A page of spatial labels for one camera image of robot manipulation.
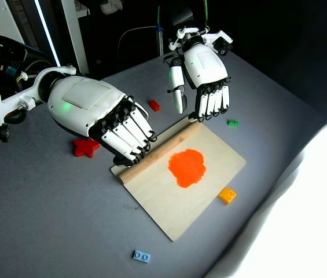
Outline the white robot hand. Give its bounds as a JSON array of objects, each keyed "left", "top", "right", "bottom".
[
  {"left": 46, "top": 75, "right": 158, "bottom": 168},
  {"left": 163, "top": 43, "right": 233, "bottom": 123}
]

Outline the wooden rolling pin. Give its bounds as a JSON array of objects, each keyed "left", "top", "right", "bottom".
[{"left": 119, "top": 123, "right": 203, "bottom": 185}]

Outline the red star block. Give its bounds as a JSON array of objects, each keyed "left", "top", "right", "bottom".
[{"left": 72, "top": 137, "right": 101, "bottom": 159}]

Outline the white light strip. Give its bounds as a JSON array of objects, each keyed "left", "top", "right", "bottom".
[{"left": 34, "top": 0, "right": 62, "bottom": 68}]

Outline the orange play dough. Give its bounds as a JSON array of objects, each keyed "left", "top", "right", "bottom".
[{"left": 167, "top": 148, "right": 208, "bottom": 189}]

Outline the grey table cloth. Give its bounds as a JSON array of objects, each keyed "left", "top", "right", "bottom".
[{"left": 0, "top": 52, "right": 327, "bottom": 278}]

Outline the yellow toy brick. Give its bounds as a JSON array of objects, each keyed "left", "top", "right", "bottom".
[{"left": 218, "top": 186, "right": 237, "bottom": 205}]

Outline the light wooden board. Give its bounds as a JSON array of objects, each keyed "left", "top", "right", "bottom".
[{"left": 110, "top": 117, "right": 247, "bottom": 242}]

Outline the blue toy brick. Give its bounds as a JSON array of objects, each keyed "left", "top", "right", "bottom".
[{"left": 131, "top": 250, "right": 152, "bottom": 264}]

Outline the white backdrop sheet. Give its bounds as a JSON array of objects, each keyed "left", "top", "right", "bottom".
[{"left": 203, "top": 107, "right": 327, "bottom": 278}]

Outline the white frame post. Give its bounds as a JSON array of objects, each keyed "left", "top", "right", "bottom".
[{"left": 60, "top": 0, "right": 90, "bottom": 75}]

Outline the thin white cable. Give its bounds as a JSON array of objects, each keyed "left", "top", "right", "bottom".
[{"left": 116, "top": 25, "right": 160, "bottom": 60}]

